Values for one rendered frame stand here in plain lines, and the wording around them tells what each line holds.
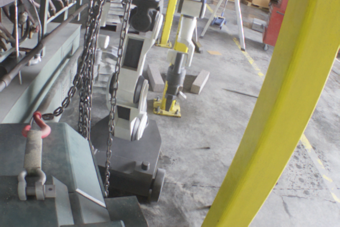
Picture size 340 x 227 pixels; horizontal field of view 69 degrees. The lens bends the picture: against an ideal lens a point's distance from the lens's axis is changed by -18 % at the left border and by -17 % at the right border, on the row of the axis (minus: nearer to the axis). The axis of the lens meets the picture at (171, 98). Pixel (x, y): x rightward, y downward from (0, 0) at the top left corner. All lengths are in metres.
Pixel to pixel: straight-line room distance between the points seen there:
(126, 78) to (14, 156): 0.86
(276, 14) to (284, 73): 4.62
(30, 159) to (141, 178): 1.04
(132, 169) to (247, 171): 1.03
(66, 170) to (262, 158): 0.42
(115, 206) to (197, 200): 1.16
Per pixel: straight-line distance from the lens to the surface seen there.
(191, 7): 1.35
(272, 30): 5.20
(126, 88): 1.40
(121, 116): 1.64
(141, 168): 1.59
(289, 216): 1.99
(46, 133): 0.70
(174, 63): 1.39
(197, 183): 1.90
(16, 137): 0.74
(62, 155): 0.68
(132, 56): 1.44
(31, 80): 1.51
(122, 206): 0.68
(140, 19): 1.39
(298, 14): 0.54
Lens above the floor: 1.30
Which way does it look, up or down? 28 degrees down
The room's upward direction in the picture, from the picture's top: 13 degrees clockwise
